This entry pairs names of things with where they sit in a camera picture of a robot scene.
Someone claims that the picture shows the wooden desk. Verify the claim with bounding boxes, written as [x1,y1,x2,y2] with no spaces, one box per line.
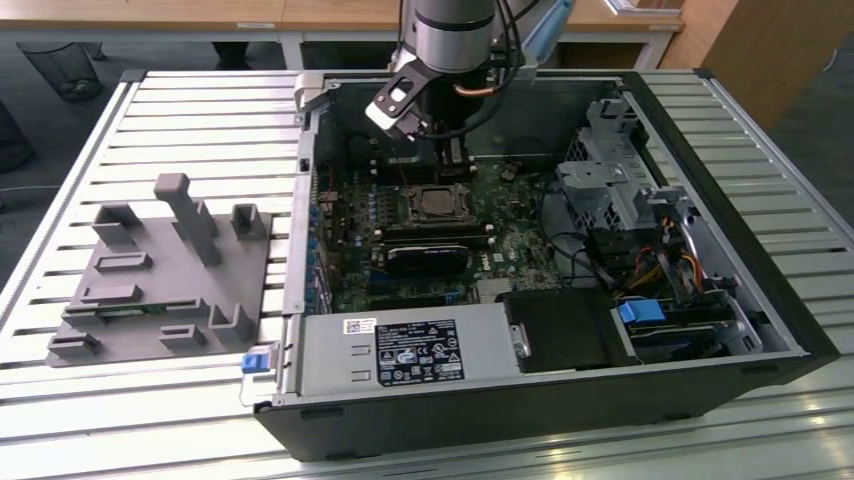
[0,0,686,71]

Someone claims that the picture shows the white paper stack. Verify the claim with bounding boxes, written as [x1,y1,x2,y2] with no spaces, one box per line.
[603,0,683,15]

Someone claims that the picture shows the yellow orange wire bundle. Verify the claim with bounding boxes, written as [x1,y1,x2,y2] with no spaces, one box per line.
[626,247,706,291]

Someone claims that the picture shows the CPU socket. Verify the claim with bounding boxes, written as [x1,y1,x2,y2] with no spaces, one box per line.
[403,183,476,225]

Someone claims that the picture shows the green RAM stick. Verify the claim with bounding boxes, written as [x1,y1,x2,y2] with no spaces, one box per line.
[96,305,168,317]

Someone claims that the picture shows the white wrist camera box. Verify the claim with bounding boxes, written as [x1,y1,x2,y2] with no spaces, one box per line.
[364,62,441,145]

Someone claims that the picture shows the black mesh wastebasket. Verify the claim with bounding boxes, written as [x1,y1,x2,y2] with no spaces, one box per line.
[16,40,105,104]

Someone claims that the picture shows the black installed RAM stick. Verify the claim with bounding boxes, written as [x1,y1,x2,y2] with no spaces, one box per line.
[383,223,483,235]

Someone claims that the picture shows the black plastic shroud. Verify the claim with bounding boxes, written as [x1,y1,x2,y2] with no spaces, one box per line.
[496,288,639,374]

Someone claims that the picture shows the silver power supply with label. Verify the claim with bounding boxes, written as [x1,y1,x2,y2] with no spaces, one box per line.
[292,302,521,399]

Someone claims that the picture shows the metal drive cage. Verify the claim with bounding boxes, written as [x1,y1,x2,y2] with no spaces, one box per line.
[553,97,702,231]

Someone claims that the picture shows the grey parts rack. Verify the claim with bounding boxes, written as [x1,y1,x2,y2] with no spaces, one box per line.
[44,173,276,369]

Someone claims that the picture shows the black hard disk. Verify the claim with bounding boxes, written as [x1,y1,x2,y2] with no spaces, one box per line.
[626,319,730,364]

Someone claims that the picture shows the wooden cabinet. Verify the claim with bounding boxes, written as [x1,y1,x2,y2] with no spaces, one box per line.
[656,0,854,131]

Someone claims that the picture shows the dark person legs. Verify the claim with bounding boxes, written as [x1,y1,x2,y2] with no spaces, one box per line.
[209,41,253,71]

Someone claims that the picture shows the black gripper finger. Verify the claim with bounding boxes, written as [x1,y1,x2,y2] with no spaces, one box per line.
[436,138,471,174]

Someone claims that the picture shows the green motherboard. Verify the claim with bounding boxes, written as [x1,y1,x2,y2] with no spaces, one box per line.
[312,159,568,314]

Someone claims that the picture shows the black graphics card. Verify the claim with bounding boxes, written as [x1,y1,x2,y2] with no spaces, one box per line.
[383,242,472,280]

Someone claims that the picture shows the silver chipset heat sink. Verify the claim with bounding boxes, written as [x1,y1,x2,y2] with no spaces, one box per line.
[476,278,519,304]

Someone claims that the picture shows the black internal cable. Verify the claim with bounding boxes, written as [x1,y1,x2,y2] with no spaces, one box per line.
[543,232,615,291]

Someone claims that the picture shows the silver CPU plate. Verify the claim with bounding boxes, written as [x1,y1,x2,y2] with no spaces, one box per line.
[425,191,465,215]

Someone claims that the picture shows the black RAM slot bank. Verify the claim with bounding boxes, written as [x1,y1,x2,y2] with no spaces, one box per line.
[369,152,476,185]

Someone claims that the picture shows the blue disk carrier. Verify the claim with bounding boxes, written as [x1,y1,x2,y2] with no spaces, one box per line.
[616,298,667,329]

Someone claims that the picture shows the black PC case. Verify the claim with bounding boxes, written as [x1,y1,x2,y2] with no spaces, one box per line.
[251,68,840,464]

